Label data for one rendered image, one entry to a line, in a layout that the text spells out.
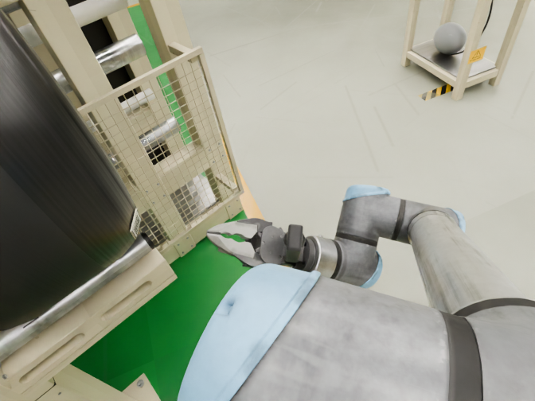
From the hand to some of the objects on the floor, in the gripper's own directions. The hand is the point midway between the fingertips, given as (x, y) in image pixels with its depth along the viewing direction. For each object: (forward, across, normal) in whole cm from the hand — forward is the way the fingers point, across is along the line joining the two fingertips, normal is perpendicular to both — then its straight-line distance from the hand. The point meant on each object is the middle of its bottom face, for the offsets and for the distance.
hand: (215, 233), depth 61 cm
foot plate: (-10, -54, -102) cm, 116 cm away
